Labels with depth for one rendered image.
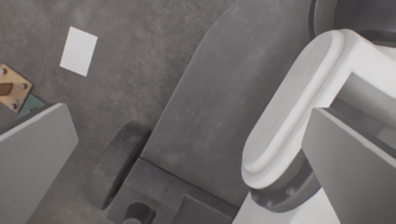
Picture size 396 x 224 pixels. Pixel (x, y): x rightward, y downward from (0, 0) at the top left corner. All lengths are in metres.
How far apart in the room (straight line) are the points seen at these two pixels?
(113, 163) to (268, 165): 0.27
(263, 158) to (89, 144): 0.51
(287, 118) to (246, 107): 0.15
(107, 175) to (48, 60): 0.38
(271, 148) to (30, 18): 0.65
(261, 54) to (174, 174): 0.26
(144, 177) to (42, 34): 0.46
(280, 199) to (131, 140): 0.29
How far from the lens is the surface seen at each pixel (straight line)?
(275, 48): 0.38
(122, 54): 0.57
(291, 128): 0.23
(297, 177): 0.23
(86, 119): 0.63
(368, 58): 0.24
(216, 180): 0.41
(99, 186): 0.42
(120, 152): 0.41
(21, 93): 0.72
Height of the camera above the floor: 0.53
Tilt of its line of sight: 79 degrees down
